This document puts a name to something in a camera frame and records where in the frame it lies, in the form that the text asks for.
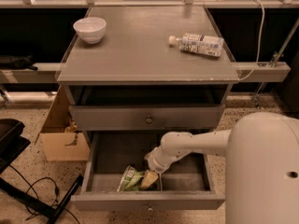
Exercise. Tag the cardboard box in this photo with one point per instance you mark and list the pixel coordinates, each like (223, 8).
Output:
(60, 137)

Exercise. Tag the green jalapeno chip bag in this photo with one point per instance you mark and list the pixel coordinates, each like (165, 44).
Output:
(131, 181)

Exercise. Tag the grey drawer cabinet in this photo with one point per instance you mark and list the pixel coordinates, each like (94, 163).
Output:
(134, 65)

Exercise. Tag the closed grey top drawer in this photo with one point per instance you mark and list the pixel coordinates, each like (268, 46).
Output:
(145, 118)

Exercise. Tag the black object on shelf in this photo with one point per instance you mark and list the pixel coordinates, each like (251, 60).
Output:
(17, 62)

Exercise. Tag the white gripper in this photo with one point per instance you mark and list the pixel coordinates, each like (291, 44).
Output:
(154, 163)

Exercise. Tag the clear plastic water bottle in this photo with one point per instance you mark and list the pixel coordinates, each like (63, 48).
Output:
(198, 44)

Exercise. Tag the white ceramic bowl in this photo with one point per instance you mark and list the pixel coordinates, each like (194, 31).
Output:
(90, 29)

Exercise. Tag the open grey middle drawer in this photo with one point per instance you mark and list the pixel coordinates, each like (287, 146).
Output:
(186, 185)

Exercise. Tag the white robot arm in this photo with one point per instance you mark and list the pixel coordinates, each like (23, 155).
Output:
(262, 166)

